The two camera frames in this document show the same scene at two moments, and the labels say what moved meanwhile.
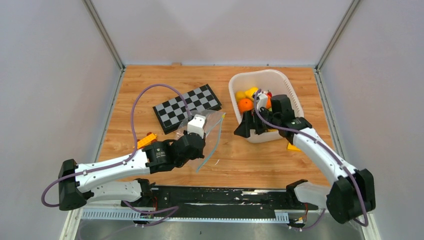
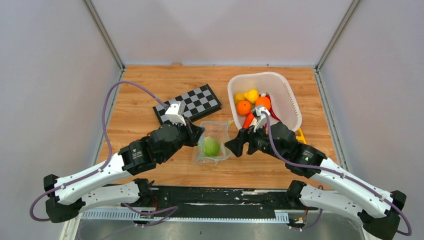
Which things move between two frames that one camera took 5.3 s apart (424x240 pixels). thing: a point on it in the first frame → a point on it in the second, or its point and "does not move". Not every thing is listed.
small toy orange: x=268 y=102 does not move
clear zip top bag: x=213 y=121 → x=212 y=148
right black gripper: x=248 y=122 → x=235 y=145
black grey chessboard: x=172 y=113 does not move
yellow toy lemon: x=239 y=95 does not move
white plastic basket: x=274 y=81 does not move
